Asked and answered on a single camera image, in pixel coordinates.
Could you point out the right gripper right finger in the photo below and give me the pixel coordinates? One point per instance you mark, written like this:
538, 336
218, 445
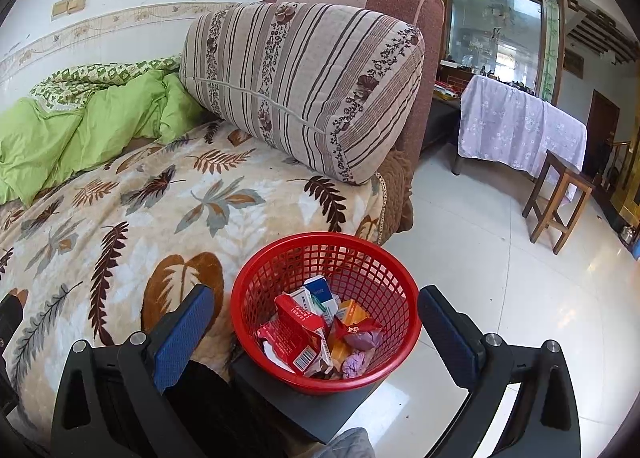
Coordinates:
543, 421

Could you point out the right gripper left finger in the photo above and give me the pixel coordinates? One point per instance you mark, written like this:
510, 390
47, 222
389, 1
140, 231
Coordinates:
111, 401

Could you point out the red cigarette box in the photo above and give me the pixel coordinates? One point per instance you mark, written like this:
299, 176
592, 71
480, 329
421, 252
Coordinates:
297, 338

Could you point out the purple paper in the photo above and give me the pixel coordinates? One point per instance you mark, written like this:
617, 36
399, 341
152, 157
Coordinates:
356, 364

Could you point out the orange cardboard box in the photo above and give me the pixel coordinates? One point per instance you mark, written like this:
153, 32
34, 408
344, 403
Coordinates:
349, 314

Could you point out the red foot patch pouch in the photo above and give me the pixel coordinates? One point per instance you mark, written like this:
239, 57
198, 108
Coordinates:
367, 324

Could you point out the blue white medicine box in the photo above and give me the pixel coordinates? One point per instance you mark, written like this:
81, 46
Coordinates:
315, 296

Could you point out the red mesh trash basket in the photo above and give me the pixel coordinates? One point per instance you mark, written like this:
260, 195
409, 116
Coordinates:
356, 270

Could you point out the leaf pattern blanket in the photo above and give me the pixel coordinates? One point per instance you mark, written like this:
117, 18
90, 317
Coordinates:
111, 251

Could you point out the green quilt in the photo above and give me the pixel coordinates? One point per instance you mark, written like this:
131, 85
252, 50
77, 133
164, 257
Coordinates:
80, 117

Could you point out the black stool under basket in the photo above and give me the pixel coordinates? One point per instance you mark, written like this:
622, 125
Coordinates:
308, 417

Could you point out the wooden stool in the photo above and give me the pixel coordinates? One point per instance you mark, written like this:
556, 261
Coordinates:
569, 175

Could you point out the purple tablecloth table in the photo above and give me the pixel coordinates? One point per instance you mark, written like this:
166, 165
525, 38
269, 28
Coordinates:
501, 123

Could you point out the striped floral cushion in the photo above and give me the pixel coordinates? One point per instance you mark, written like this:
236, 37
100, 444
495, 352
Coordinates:
274, 71

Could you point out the mirror cabinet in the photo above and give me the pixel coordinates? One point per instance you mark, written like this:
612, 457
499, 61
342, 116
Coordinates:
520, 42

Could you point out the gold wall switch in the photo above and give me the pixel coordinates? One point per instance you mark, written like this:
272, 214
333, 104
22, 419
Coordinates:
64, 8

